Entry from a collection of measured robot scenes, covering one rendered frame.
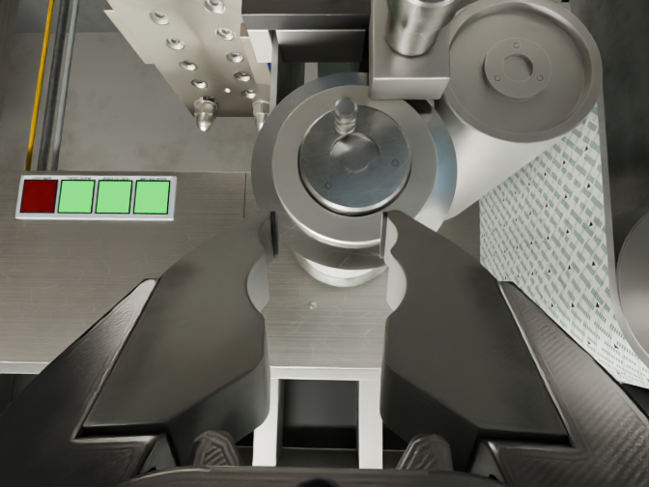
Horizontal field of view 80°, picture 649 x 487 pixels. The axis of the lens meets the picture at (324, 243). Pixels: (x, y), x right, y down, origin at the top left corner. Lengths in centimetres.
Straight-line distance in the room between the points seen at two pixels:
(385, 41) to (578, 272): 22
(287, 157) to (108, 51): 219
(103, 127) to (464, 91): 204
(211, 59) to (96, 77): 182
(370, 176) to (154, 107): 196
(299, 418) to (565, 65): 58
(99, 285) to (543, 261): 60
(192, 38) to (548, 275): 47
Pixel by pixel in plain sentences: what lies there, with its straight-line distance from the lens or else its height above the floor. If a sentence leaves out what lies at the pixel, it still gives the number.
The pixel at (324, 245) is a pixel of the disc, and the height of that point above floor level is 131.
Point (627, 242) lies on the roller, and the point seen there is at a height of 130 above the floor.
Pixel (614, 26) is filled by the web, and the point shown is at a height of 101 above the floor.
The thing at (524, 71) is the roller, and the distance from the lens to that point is 35.
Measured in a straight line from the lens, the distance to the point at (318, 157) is 27.
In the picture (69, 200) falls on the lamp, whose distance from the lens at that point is 74.
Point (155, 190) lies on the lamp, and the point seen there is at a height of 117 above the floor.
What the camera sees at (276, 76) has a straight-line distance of 32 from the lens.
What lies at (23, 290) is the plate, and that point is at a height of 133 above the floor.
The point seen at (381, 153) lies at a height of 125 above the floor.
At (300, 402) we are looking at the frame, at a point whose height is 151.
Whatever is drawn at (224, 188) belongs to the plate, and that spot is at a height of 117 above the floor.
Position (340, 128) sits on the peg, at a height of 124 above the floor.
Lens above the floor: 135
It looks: 9 degrees down
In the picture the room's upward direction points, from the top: 179 degrees counter-clockwise
